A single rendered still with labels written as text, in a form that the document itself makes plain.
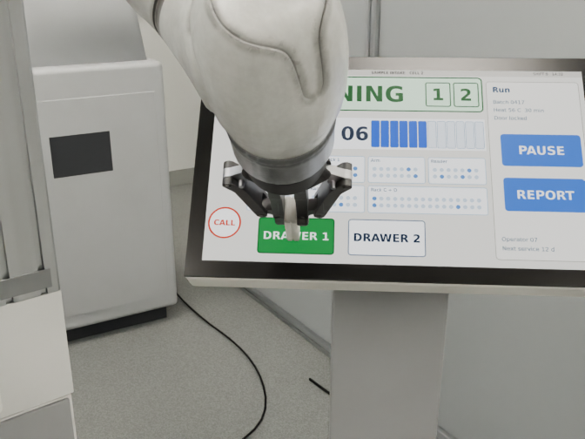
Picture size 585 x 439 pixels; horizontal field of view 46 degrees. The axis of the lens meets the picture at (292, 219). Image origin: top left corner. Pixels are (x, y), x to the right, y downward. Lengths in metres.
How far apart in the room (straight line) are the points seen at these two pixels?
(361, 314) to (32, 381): 0.43
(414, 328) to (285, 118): 0.58
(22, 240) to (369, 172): 0.42
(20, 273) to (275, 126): 0.47
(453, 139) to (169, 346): 1.87
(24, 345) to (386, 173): 0.49
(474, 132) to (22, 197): 0.55
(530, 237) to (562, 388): 0.94
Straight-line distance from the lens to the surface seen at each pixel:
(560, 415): 1.82
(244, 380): 2.40
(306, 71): 0.44
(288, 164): 0.54
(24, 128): 0.82
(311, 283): 0.84
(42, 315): 0.89
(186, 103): 4.36
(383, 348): 1.00
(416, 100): 0.93
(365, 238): 0.84
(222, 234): 0.85
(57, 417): 0.96
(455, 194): 0.88
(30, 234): 0.85
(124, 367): 2.53
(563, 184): 0.91
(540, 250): 0.88
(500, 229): 0.87
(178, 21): 0.49
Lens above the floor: 1.31
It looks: 20 degrees down
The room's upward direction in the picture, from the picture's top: straight up
